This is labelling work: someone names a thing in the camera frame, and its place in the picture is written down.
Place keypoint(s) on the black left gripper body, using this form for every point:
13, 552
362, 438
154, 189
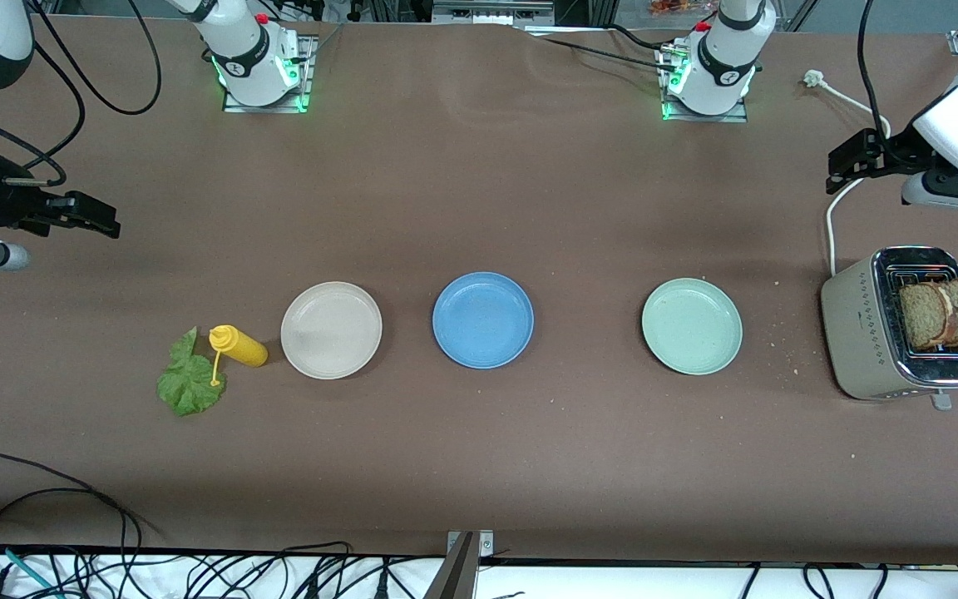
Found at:
897, 150

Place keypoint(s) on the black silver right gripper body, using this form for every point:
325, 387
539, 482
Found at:
5, 204

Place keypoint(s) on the green lettuce leaf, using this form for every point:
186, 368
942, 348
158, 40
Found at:
188, 387

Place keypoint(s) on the yellow mustard squeeze bottle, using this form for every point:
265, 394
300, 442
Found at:
242, 345

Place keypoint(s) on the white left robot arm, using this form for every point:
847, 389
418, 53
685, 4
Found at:
716, 66

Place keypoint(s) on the pale green plate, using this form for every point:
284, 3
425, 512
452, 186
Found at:
692, 326

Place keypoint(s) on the beige plate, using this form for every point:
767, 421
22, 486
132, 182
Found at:
331, 330

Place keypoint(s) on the blue plate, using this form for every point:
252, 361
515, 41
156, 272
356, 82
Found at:
483, 320

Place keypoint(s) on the beige chrome toaster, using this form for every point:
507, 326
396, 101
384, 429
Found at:
857, 333

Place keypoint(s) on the orange snack bag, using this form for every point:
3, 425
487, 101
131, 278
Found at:
674, 7

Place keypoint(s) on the grey metal box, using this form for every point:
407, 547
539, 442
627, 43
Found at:
487, 12

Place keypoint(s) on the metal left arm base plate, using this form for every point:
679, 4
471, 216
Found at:
728, 119

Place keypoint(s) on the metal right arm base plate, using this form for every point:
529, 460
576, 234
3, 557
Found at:
306, 75

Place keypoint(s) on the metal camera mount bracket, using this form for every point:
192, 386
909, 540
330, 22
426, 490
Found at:
462, 557

